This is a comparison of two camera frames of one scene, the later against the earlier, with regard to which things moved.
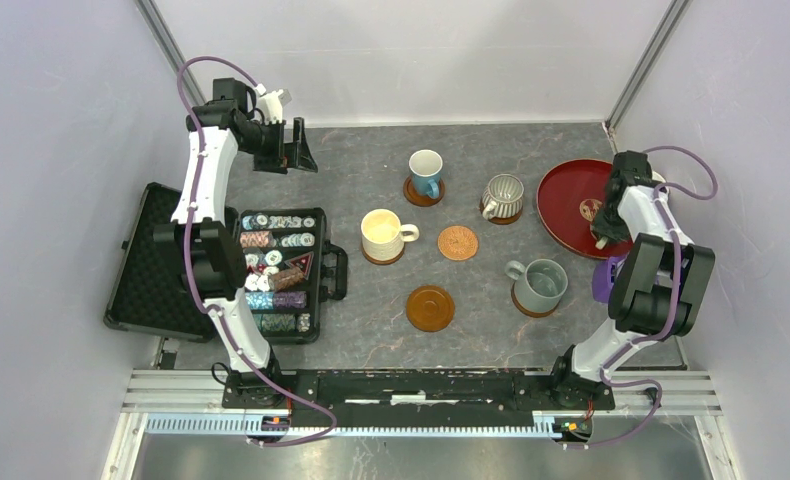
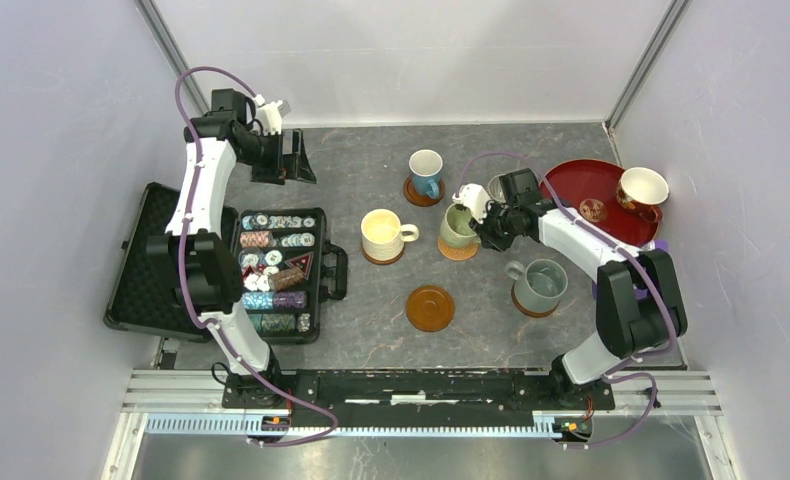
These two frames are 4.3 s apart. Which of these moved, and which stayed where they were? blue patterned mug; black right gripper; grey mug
Moved: black right gripper
Stayed: grey mug; blue patterned mug
